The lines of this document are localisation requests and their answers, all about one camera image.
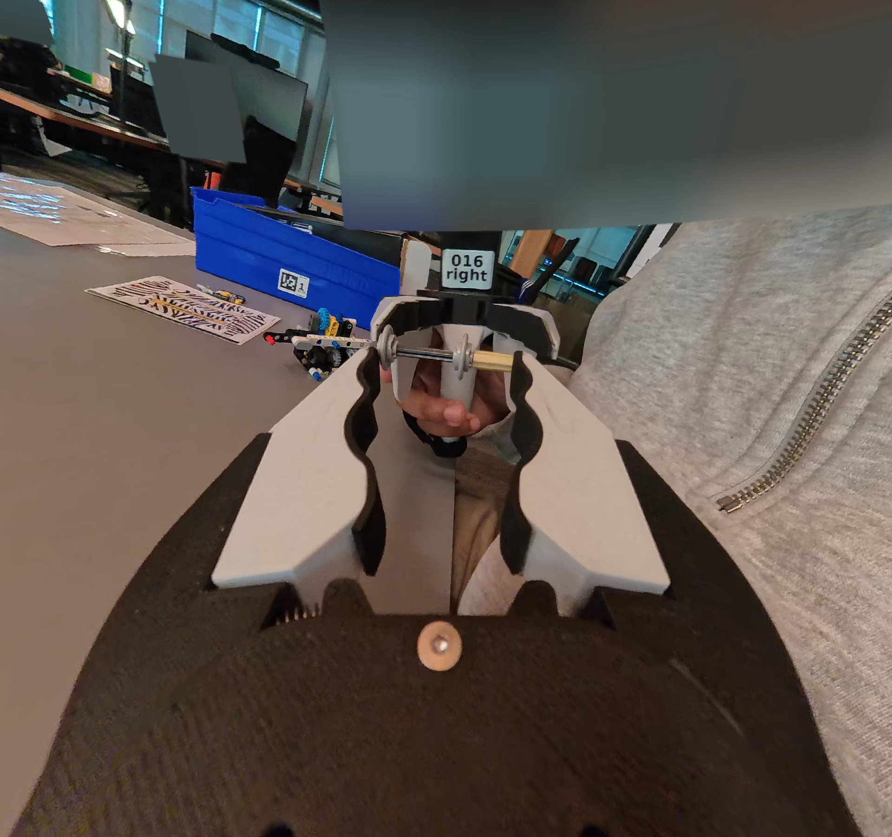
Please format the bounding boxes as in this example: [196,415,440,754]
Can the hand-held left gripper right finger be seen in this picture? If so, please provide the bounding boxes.
[500,352,672,618]

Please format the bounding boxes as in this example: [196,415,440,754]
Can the blue plastic bin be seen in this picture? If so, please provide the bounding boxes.
[191,185,404,322]

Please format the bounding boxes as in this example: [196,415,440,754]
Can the grey zipped sweatshirt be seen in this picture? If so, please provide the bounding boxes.
[456,204,892,837]

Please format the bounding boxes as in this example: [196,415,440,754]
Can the wooden background desk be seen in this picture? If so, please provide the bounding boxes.
[0,84,231,176]

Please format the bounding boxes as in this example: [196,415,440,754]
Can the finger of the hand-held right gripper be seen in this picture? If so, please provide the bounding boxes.
[486,302,560,364]
[369,295,447,402]

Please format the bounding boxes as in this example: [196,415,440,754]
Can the person's right hand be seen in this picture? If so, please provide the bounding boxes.
[406,335,515,438]

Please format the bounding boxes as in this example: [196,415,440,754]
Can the black computer monitor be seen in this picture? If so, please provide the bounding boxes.
[184,32,309,148]

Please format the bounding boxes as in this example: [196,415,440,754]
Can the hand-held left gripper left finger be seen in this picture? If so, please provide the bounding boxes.
[211,345,387,608]

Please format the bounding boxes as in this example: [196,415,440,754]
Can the partly built lego model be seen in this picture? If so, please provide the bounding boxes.
[265,307,372,382]

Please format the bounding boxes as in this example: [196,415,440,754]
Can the person's beige trousers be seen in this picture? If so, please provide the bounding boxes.
[455,443,520,573]

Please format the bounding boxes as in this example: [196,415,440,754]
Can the striped sticker sheet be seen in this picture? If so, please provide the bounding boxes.
[85,276,282,349]

